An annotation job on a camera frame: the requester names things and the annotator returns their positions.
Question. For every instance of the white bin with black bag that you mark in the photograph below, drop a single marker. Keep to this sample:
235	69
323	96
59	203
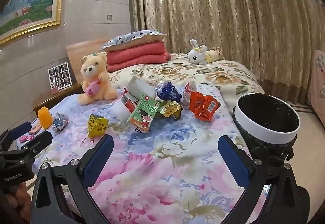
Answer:
254	127

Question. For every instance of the white rabbit plush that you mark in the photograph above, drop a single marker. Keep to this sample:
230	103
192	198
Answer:
196	55

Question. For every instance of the wooden nightstand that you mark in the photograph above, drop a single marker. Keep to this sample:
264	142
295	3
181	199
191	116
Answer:
48	102

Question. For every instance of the green milk carton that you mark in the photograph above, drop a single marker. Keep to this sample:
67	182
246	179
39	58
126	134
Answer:
143	114

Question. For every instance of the green and yellow snack bag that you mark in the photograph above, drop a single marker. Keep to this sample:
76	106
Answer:
170	109

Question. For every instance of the wall switch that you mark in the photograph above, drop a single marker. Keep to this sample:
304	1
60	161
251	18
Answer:
109	17

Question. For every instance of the yellow drink carton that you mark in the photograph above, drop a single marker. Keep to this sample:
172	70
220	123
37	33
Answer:
96	125

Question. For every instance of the beige floral duvet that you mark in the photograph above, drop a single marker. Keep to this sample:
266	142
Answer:
203	74

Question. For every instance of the white foam block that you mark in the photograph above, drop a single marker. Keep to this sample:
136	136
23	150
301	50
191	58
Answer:
139	88

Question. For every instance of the blue and white wrapper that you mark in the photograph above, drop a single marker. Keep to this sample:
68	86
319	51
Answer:
60	122

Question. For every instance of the shiny orange snack bag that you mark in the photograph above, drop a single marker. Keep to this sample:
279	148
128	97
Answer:
203	107

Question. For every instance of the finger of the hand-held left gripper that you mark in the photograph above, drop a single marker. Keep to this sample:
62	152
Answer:
19	128
38	140

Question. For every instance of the orange-yellow plastic toy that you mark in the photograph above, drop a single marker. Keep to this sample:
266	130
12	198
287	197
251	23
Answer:
45	118

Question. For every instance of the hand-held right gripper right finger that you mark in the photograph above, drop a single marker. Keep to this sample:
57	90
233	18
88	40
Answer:
234	160

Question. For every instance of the photo grid frame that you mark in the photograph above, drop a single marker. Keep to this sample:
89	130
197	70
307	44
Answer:
59	76

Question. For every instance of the blue plastic wrapper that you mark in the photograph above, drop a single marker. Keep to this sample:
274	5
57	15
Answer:
167	90

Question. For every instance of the pink candy wrapper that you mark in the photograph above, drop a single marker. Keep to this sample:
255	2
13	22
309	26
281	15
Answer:
25	138

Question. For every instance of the small beige bear plush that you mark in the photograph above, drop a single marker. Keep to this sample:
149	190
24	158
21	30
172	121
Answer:
215	54

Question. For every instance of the red snack bag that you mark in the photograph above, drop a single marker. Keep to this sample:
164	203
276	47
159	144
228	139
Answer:
128	102

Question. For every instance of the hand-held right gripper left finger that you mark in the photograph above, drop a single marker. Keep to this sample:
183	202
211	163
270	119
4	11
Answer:
99	160

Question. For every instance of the beige patterned curtain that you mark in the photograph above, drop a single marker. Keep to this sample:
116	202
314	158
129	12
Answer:
215	10

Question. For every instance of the pink floral blanket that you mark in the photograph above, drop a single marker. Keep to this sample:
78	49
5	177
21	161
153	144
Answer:
152	163

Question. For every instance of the small beige box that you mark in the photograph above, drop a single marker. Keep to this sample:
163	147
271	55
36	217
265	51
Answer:
35	129

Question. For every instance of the white and red plastic wrapper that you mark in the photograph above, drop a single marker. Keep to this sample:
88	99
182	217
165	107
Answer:
189	90

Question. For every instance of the pink reed holder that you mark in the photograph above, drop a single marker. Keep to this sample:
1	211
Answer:
54	90

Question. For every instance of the wooden headboard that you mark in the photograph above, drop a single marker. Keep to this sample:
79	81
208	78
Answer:
76	61

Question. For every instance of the folded red quilt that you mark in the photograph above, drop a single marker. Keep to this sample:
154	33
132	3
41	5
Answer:
137	56

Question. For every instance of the peach teddy bear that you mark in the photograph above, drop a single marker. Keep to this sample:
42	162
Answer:
94	74

